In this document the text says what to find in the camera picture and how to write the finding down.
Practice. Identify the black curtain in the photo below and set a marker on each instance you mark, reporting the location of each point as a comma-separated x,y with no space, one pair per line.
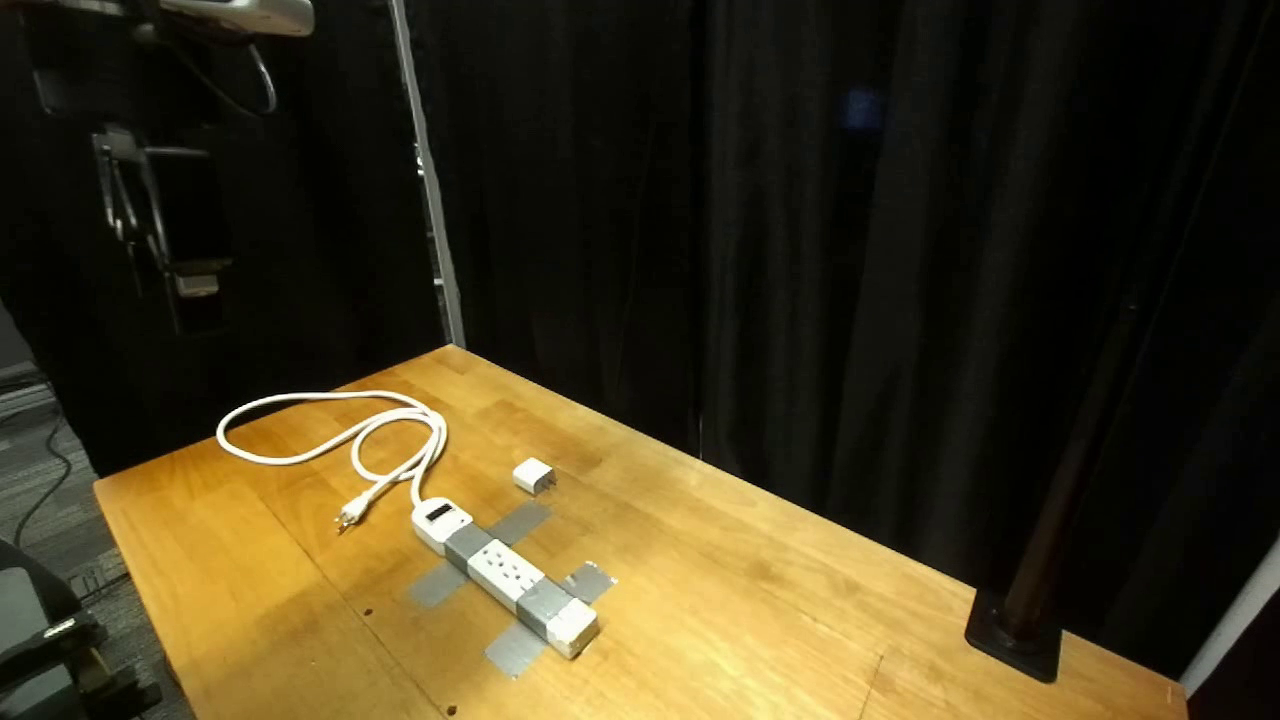
855,249

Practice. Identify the grey duct tape strip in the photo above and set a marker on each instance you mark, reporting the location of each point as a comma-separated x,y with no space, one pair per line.
473,549
554,616

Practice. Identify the white power strip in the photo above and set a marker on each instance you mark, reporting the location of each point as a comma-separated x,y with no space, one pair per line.
445,576

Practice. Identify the black clamp post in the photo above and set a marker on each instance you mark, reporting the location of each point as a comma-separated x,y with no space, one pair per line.
1018,621

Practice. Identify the grey duct tape strip far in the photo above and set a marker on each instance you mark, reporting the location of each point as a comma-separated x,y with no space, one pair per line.
473,549

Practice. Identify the silver tripod pole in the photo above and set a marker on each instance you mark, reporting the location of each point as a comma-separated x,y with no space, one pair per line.
429,183

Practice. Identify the grey duct tape strip near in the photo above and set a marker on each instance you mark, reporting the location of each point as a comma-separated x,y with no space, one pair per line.
554,616

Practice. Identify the white charger head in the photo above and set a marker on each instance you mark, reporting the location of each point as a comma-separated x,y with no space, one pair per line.
533,472

